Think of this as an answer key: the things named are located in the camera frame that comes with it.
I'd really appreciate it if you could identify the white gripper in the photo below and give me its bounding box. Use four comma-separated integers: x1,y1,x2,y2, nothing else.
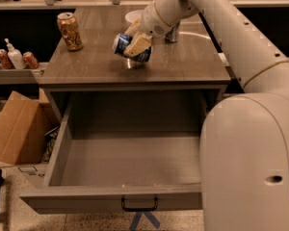
123,2,171,58

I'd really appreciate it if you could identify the blue pepsi can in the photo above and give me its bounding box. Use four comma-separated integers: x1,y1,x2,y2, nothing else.
113,34,151,63

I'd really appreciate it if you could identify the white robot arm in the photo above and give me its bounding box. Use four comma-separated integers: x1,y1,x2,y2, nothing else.
137,0,289,231

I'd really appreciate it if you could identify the silver blue energy can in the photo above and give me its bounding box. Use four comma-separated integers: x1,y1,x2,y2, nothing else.
165,23,180,43

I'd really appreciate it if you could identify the grey cabinet with counter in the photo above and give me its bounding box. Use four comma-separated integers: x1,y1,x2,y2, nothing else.
39,7,230,124

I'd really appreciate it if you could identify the gold patterned drink can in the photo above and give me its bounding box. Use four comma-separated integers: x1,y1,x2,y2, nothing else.
57,12,83,51

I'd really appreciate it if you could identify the red can right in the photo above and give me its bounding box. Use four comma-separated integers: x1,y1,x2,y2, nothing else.
23,52,39,69

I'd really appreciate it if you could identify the red can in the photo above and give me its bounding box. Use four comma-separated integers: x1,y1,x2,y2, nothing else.
23,52,39,69
0,49,13,69

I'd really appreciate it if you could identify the grey open top drawer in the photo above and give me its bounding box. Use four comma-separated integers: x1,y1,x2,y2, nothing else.
20,94,205,214

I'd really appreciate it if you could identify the red can left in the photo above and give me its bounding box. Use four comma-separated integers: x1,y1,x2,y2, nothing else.
0,49,13,69

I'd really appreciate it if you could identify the white ceramic bowl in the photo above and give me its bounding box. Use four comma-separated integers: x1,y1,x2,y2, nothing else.
125,10,143,25

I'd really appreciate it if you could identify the white pump bottle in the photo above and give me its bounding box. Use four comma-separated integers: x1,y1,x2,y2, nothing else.
5,38,26,69

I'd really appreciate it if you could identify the grey side shelf left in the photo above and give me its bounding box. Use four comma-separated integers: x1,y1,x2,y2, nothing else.
0,63,47,85

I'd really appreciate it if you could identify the brown cardboard box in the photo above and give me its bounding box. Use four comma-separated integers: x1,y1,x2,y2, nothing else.
0,90,59,165

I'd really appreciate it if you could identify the black drawer handle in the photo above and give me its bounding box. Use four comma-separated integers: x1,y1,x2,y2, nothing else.
120,196,159,212

